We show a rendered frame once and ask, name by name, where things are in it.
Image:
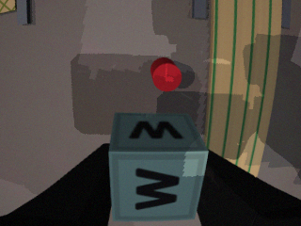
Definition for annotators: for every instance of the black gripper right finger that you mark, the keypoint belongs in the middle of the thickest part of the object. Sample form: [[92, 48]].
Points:
[[230, 196]]

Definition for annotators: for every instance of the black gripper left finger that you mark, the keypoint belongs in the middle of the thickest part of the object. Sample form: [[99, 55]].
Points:
[[80, 198]]

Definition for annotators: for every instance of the teal labelled cube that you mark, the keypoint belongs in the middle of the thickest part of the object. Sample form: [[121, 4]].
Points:
[[156, 166]]

